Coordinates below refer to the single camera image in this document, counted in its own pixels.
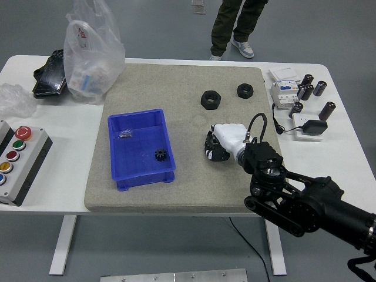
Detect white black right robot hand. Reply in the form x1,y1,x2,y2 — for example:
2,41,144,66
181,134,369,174
204,123,248,162

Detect large black hex nut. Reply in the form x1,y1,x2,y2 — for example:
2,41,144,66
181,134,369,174
200,90,223,110

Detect small black hex nut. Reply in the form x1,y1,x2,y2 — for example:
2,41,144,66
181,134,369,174
236,83,255,100

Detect grey push-button control box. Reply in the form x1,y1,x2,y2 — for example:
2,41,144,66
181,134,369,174
0,119,54,206

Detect white circuit breaker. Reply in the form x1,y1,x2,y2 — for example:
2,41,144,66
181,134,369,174
270,81,303,111

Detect grey-brown table mat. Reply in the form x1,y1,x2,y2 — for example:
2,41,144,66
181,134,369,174
83,63,283,213

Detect white power socket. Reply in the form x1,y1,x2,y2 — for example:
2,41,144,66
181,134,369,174
292,113,324,142

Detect blue plastic bin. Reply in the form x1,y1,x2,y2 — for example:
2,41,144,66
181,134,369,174
107,108,176,192

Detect person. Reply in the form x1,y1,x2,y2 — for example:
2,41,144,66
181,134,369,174
210,0,270,62

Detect white table leg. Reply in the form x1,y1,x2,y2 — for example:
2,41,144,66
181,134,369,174
263,219,287,276
48,215,78,276

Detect clear plastic floor piece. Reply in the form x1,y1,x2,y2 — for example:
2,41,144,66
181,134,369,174
191,0,207,15

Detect silver metal plate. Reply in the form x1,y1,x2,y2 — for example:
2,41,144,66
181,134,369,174
100,268,248,282

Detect large translucent plastic bag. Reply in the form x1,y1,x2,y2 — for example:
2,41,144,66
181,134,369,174
63,0,126,105

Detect black glossy plastic tray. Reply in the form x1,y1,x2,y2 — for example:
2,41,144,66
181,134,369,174
32,49,68,99

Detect crumpled clear plastic wrap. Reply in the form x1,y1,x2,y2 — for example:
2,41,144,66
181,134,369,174
0,83,38,118

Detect black adapter cord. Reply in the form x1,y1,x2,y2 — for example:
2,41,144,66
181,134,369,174
271,103,306,135

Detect white wall switch box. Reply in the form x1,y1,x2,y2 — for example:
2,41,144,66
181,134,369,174
268,66,301,85

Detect black floor cable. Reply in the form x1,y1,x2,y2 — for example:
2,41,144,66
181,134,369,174
229,216,270,282

